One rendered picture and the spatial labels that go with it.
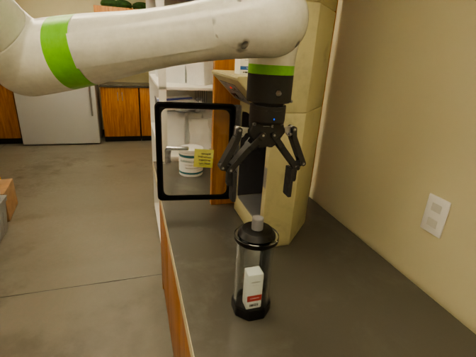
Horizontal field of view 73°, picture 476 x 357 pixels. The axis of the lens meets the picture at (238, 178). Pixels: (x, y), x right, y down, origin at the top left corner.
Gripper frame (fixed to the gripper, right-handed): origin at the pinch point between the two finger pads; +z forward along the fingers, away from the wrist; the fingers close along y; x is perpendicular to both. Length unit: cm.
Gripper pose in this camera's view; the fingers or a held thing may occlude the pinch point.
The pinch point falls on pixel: (260, 193)
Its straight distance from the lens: 74.0
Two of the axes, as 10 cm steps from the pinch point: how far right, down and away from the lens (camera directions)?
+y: -9.5, 0.6, -3.0
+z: -0.5, 9.3, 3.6
